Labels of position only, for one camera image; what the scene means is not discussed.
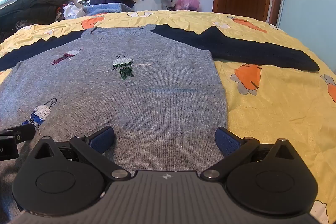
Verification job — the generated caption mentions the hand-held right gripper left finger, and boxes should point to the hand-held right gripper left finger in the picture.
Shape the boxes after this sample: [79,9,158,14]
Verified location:
[34,126,132,183]

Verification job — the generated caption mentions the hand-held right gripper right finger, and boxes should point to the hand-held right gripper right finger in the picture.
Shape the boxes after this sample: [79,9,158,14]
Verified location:
[199,127,305,180]

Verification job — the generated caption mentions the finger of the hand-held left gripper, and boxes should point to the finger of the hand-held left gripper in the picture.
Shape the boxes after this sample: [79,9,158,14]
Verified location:
[0,123,36,147]

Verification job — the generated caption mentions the grey sweater with navy sleeves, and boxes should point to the grey sweater with navy sleeves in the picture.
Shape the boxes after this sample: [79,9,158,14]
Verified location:
[0,23,320,182]

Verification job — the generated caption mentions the yellow printed bedspread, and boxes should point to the yellow printed bedspread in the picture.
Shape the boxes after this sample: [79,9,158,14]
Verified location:
[0,10,336,224]

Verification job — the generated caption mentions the black jacket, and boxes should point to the black jacket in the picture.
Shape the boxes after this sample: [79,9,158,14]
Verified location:
[0,0,74,41]

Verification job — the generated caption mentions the light blue knit sweater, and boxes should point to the light blue knit sweater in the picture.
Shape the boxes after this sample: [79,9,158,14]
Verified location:
[84,2,132,16]

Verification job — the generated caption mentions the white cloth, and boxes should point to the white cloth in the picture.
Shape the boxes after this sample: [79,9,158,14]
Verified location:
[63,2,86,20]

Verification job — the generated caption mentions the pink plastic bag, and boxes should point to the pink plastic bag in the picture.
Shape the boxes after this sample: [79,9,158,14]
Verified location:
[175,0,200,11]

